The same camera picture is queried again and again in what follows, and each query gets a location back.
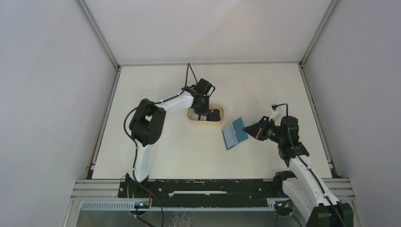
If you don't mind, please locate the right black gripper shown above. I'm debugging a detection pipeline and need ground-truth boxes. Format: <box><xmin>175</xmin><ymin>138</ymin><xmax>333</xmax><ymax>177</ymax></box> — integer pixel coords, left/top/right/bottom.
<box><xmin>243</xmin><ymin>115</ymin><xmax>285</xmax><ymax>144</ymax></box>

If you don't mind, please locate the white card with black stripe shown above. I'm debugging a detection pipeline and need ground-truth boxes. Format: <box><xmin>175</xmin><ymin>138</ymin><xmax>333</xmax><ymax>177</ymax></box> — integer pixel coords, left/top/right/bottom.
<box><xmin>191</xmin><ymin>114</ymin><xmax>207</xmax><ymax>121</ymax></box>

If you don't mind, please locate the blue card holder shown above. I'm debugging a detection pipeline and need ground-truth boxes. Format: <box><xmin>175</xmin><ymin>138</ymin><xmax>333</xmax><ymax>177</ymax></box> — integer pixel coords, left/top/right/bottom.
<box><xmin>222</xmin><ymin>117</ymin><xmax>249</xmax><ymax>150</ymax></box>

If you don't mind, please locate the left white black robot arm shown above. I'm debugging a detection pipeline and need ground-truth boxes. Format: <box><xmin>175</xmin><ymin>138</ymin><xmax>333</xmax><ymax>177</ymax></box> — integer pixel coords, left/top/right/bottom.
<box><xmin>123</xmin><ymin>79</ymin><xmax>216</xmax><ymax>197</ymax></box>

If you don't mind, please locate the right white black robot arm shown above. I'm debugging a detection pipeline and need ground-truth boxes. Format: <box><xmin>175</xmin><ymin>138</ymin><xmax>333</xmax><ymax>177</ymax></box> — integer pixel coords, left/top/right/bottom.
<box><xmin>243</xmin><ymin>116</ymin><xmax>354</xmax><ymax>227</ymax></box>

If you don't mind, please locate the black card in tray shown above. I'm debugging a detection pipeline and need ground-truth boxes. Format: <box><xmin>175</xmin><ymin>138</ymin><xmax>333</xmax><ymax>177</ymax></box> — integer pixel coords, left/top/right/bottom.
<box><xmin>207</xmin><ymin>109</ymin><xmax>221</xmax><ymax>122</ymax></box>

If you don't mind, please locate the beige oval tray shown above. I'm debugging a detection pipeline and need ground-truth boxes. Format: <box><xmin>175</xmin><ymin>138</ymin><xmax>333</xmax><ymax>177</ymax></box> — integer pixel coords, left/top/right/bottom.
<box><xmin>187</xmin><ymin>105</ymin><xmax>224</xmax><ymax>125</ymax></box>

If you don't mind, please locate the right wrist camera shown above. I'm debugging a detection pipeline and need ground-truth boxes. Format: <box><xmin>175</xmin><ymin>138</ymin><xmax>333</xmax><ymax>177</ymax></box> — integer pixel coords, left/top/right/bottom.
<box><xmin>270</xmin><ymin>104</ymin><xmax>279</xmax><ymax>119</ymax></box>

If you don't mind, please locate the left black cable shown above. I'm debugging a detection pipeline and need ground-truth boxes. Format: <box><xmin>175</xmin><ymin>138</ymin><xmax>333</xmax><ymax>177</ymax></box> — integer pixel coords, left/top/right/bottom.
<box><xmin>184</xmin><ymin>62</ymin><xmax>199</xmax><ymax>88</ymax></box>

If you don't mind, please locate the black cable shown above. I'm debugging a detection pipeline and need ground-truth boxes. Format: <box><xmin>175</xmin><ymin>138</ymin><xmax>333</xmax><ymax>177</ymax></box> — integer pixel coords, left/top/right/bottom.
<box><xmin>271</xmin><ymin>103</ymin><xmax>345</xmax><ymax>227</ymax></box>
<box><xmin>184</xmin><ymin>62</ymin><xmax>199</xmax><ymax>88</ymax></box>

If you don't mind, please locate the right black cable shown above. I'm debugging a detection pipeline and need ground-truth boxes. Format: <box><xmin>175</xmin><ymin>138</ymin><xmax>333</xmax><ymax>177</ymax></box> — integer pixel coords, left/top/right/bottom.
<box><xmin>271</xmin><ymin>103</ymin><xmax>345</xmax><ymax>227</ymax></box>

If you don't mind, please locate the black mounting base plate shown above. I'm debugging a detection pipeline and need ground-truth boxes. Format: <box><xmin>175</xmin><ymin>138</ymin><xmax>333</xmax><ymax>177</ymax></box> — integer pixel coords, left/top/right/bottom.
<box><xmin>117</xmin><ymin>171</ymin><xmax>295</xmax><ymax>209</ymax></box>

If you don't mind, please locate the white toothed cable duct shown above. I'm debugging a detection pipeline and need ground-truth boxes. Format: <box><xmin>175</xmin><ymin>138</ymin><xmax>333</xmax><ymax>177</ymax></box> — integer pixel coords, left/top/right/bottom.
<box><xmin>82</xmin><ymin>200</ymin><xmax>277</xmax><ymax>212</ymax></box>

